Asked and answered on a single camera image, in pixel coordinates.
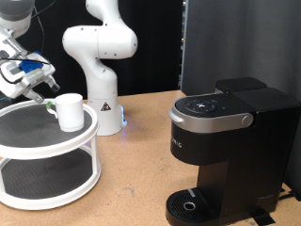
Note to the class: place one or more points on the black backdrop curtain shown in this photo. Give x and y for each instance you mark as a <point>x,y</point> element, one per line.
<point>156,47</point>

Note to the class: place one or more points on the white two-tier turntable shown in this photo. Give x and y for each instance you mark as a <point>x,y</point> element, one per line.
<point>31,125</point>

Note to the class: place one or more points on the blue-mounted wrist camera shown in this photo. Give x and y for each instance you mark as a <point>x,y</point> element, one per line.
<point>29,66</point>

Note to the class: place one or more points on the grey backdrop curtain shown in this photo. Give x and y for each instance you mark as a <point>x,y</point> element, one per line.
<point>235,31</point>

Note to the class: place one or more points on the black Keurig drip tray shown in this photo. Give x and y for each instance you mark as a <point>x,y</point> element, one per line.
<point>178,201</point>

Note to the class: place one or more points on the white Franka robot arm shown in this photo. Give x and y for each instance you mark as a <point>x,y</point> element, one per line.
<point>103,94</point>

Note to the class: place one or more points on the metal curtain frame post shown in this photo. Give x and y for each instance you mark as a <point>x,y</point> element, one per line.
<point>183,31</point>

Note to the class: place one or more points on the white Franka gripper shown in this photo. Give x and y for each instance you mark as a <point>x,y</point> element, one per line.
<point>31,81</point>

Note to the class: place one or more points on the black Keurig coffee machine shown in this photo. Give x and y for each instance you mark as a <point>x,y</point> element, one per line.
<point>250,157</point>

